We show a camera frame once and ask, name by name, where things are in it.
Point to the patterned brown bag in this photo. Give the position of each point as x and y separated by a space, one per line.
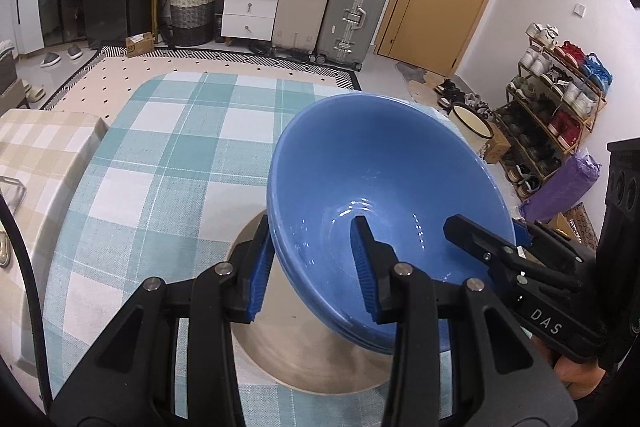
582 224

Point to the purple bag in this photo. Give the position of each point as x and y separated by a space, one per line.
560 187

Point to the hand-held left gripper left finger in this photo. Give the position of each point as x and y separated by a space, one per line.
262 267

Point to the black panel with round holes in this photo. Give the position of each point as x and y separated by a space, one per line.
625 207

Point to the dark low cabinet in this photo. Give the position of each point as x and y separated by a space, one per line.
9 79

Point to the wooden shoe rack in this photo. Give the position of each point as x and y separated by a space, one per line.
595 117

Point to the white light switch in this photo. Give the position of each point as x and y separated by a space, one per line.
580 10

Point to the beige suitcase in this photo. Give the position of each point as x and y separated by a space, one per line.
302 2

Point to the grey woven laundry basket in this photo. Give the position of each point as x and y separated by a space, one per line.
191 14

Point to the beige checkered tablecloth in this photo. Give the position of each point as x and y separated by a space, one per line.
40 147

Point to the small cardboard box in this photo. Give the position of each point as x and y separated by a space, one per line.
139 45

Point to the brown cardboard box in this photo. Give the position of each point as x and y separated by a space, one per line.
496 144

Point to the cream plate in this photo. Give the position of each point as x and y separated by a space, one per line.
300 357

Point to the metal phone stand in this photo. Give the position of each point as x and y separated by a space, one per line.
12 194

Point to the teal checkered tablecloth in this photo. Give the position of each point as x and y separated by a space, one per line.
175 167

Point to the pile of shoes on floor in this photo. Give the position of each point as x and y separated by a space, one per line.
460 96

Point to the silver suitcase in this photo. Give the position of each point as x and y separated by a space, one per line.
352 12

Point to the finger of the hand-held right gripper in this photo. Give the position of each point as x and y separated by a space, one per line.
475 239
547 249

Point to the door mat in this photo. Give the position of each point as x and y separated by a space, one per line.
415 73

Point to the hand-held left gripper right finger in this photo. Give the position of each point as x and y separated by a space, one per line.
362 267

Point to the white basin with black rim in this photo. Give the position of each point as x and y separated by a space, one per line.
472 121

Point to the person's right hand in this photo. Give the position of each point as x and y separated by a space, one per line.
580 377

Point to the beige slipper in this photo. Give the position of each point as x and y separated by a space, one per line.
35 94

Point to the rows of shoes on rack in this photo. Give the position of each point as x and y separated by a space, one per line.
560 107

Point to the silver oval object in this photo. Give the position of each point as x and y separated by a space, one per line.
4 252

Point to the grey slipper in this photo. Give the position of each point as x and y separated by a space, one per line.
74 52
50 60

